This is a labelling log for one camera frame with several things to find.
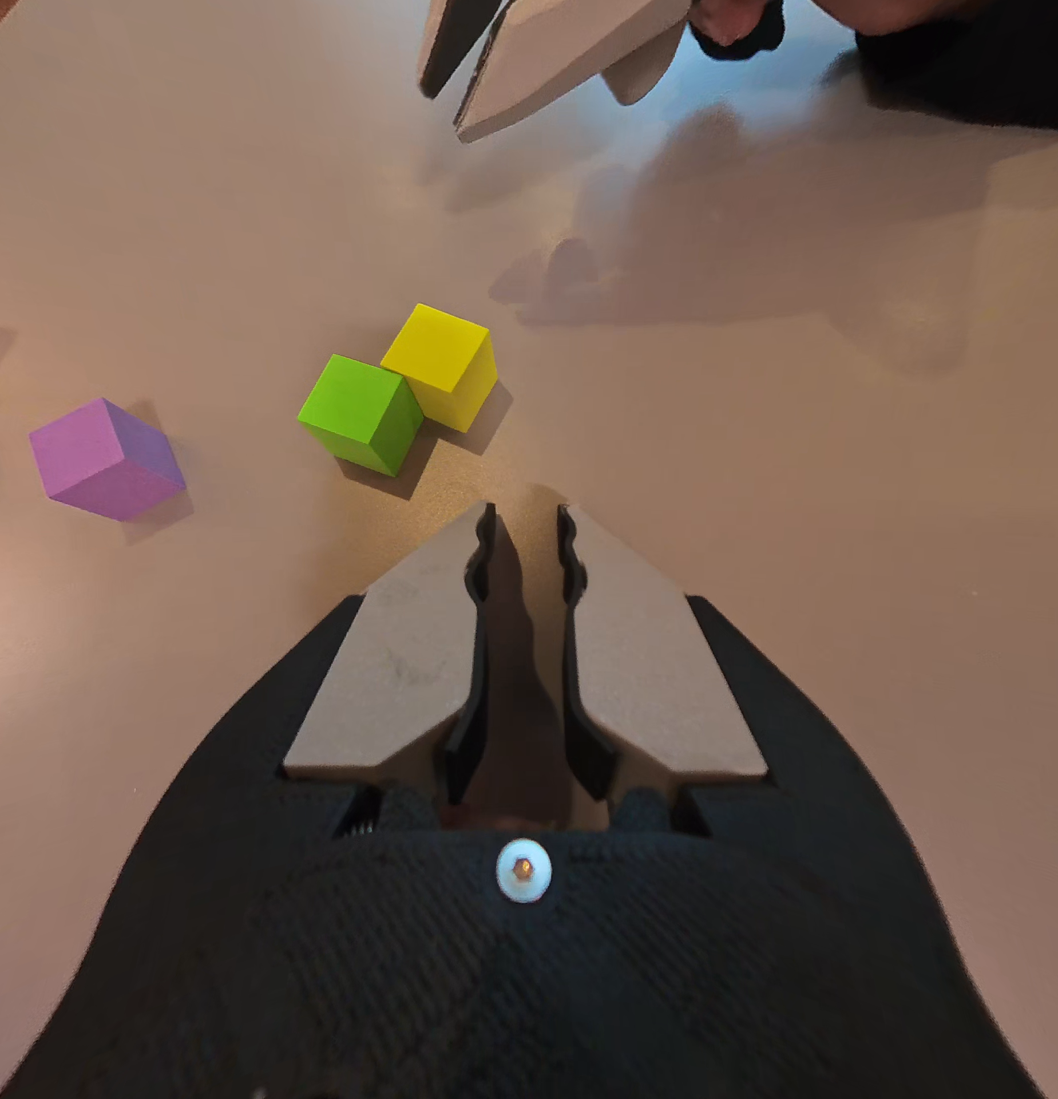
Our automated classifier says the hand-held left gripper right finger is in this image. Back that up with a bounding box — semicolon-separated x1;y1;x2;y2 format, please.
556;503;770;804

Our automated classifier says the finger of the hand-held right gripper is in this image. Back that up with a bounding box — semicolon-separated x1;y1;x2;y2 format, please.
417;0;508;100
454;0;695;144

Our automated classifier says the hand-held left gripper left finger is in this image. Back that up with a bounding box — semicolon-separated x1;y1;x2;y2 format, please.
282;500;499;808

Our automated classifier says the green foam cube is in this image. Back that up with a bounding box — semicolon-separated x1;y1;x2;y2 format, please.
297;354;425;477

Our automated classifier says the yellow foam cube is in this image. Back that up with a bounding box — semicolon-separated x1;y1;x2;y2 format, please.
380;302;500;433

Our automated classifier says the purple foam cube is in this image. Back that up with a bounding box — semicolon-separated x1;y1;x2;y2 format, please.
28;397;188;523

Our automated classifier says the person's right hand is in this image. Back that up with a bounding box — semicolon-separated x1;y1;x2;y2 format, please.
703;0;989;48

